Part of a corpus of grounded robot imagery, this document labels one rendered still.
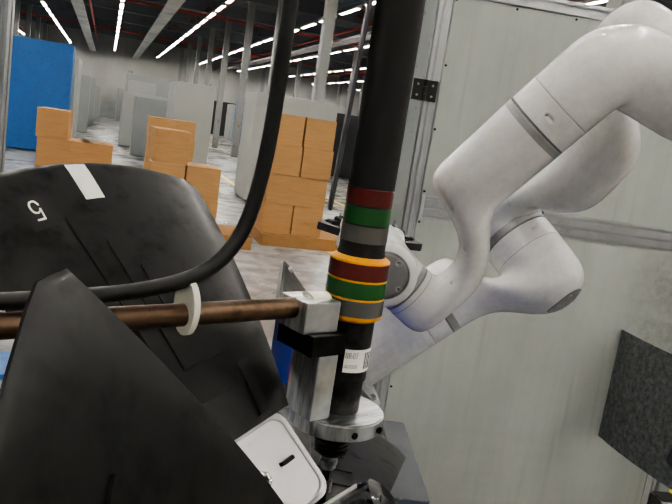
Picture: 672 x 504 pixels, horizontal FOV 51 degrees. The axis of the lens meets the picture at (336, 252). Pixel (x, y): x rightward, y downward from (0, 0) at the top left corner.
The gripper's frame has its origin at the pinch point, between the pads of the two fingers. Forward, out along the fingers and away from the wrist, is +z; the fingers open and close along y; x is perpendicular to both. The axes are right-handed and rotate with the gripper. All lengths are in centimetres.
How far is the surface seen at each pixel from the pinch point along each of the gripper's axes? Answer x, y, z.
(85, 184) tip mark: 10, -28, -66
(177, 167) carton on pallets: -96, -142, 666
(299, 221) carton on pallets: -141, 3, 747
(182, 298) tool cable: 7, -18, -76
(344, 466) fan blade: -11, -4, -59
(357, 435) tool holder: -2, -5, -71
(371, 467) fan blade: -12, -1, -56
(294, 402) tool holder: -1, -10, -70
